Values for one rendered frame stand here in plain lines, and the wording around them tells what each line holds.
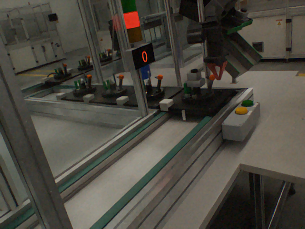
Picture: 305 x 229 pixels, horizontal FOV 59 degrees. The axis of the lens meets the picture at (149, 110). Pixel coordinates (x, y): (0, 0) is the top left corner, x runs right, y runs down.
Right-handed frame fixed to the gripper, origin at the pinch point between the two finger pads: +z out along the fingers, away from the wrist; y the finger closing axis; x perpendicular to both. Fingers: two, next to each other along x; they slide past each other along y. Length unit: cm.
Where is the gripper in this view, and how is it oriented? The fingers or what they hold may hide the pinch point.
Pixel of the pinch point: (218, 78)
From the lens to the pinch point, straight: 110.7
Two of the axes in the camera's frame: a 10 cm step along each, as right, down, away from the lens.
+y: -5.7, 3.9, -7.2
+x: 8.0, 0.7, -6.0
